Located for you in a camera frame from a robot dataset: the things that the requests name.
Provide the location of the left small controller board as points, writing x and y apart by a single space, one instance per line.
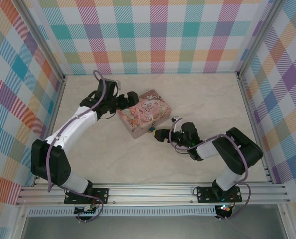
86 211

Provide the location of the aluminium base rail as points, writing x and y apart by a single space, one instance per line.
150 194

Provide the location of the pink printed tin box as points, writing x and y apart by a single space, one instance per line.
144 112

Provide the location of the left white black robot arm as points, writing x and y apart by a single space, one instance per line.
70 127

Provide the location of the small blue padlock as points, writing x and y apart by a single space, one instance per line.
151 129

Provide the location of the black mount plate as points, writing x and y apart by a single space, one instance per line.
205 194
101 195

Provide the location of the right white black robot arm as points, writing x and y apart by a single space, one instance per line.
239 152

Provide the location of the right small controller board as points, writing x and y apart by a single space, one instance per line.
225 207

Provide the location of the small controller board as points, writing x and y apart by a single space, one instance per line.
225 207
86 211

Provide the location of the right black mount plate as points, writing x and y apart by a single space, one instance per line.
205 194

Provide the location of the aluminium frame post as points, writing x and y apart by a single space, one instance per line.
42 39
259 39

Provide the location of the left aluminium frame post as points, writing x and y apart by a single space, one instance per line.
42 39

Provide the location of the left black mount plate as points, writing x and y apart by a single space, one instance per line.
101 195

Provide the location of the right aluminium frame post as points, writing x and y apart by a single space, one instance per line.
259 39

